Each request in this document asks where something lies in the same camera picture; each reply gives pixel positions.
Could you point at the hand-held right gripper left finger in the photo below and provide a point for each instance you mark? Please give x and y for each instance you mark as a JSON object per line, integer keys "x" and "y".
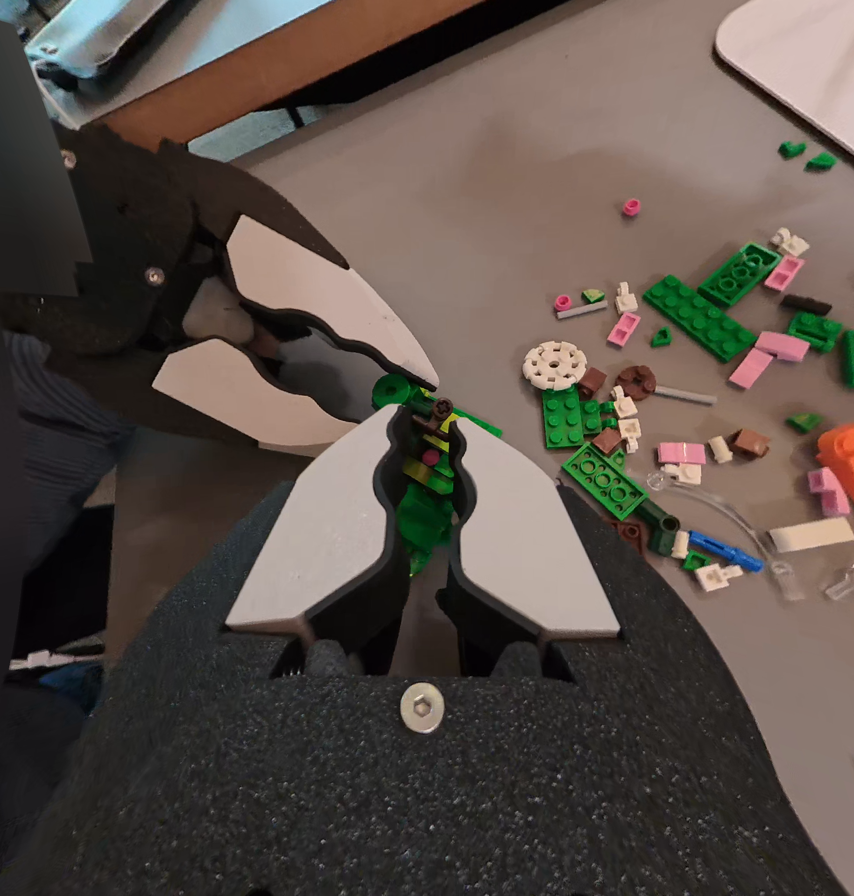
{"x": 315, "y": 546}

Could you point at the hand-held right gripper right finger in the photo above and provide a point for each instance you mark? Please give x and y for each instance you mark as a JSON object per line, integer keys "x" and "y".
{"x": 532, "y": 553}

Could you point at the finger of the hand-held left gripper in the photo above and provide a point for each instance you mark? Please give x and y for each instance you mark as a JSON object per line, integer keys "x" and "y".
{"x": 315, "y": 280}
{"x": 223, "y": 392}

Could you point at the green lego plant assembly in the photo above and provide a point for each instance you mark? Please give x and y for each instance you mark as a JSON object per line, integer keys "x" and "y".
{"x": 416, "y": 518}

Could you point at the dark brown lego stem piece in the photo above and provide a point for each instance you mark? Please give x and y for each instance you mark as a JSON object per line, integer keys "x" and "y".
{"x": 442, "y": 408}

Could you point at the white round lego gear plate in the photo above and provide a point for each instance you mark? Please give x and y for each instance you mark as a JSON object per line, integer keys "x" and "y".
{"x": 554, "y": 365}

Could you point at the pile of loose lego pieces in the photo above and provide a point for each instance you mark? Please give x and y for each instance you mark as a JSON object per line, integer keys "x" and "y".
{"x": 700, "y": 318}

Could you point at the pink round lego stud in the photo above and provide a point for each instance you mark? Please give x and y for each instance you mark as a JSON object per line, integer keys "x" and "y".
{"x": 631, "y": 206}

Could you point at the orange lego piece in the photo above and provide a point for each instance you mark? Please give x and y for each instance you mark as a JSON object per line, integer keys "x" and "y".
{"x": 850, "y": 455}

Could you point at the small green lego slope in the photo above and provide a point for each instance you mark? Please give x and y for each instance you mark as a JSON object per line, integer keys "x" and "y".
{"x": 821, "y": 162}
{"x": 791, "y": 149}

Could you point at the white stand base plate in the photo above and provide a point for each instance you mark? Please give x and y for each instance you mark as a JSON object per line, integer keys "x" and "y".
{"x": 812, "y": 63}

